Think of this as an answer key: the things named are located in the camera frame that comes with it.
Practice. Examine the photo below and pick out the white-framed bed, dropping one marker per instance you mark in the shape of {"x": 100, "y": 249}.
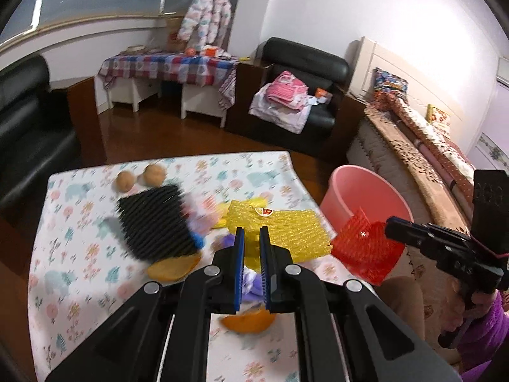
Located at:
{"x": 373, "y": 139}

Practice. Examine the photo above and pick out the black leather armchair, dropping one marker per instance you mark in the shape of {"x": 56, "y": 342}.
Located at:
{"x": 302, "y": 53}

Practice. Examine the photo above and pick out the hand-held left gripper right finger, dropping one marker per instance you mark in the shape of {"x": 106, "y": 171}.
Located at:
{"x": 265, "y": 262}

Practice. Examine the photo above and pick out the small orange box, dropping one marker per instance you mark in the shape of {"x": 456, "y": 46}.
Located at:
{"x": 323, "y": 94}

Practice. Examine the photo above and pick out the brown leaf-pattern blanket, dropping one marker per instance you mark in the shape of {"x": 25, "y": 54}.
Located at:
{"x": 413, "y": 163}

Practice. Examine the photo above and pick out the walnut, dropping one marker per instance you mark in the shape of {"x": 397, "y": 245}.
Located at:
{"x": 125, "y": 182}
{"x": 154, "y": 175}

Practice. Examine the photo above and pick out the yellow floral pillow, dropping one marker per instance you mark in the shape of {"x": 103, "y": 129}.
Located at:
{"x": 438, "y": 119}

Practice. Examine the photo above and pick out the white cloth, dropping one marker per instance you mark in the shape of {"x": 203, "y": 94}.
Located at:
{"x": 288, "y": 117}

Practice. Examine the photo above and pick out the plaid tablecloth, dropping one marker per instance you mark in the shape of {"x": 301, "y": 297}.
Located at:
{"x": 159, "y": 65}

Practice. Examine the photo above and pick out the yellow foam net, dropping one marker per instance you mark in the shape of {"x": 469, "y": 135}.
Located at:
{"x": 290, "y": 230}

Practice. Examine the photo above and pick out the floral tablecloth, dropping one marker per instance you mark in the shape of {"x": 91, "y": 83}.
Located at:
{"x": 79, "y": 246}

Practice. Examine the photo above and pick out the red foam net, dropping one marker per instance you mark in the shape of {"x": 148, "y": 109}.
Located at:
{"x": 370, "y": 250}

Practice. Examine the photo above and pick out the black foam net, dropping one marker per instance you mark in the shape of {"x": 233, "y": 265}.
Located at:
{"x": 155, "y": 223}

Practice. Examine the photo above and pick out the pink folded cloth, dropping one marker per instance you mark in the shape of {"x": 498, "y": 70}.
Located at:
{"x": 284, "y": 87}

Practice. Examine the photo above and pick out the orange floral quilt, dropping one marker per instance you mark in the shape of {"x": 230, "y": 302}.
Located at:
{"x": 445, "y": 147}

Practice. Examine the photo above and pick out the colourful printed pillow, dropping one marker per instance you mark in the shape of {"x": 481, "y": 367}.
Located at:
{"x": 389, "y": 85}

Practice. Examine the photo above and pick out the black leather sofa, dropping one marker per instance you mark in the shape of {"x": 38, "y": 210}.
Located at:
{"x": 28, "y": 127}

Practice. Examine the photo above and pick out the floral puffy jacket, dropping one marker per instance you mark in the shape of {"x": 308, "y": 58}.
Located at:
{"x": 206, "y": 12}

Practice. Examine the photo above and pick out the lilac wardrobe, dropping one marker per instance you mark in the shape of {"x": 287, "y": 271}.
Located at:
{"x": 493, "y": 127}

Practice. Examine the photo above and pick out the white and orange box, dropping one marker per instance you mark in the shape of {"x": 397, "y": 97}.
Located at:
{"x": 209, "y": 51}

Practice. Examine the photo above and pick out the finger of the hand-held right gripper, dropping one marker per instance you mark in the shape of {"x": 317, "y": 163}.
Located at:
{"x": 405, "y": 230}

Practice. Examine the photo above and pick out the orange peel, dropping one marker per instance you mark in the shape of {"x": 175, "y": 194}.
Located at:
{"x": 248, "y": 323}
{"x": 173, "y": 269}

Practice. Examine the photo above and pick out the person's right forearm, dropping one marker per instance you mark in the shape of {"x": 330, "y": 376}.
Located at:
{"x": 489, "y": 338}

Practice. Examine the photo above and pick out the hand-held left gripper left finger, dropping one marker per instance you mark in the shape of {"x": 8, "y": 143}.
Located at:
{"x": 238, "y": 254}

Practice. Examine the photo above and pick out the purple plastic wrapper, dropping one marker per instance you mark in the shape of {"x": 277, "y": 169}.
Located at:
{"x": 250, "y": 282}

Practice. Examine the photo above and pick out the cardboard box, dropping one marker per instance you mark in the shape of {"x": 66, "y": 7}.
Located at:
{"x": 175, "y": 34}

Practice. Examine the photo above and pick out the pink plastic bucket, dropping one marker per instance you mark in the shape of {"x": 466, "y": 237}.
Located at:
{"x": 358, "y": 191}

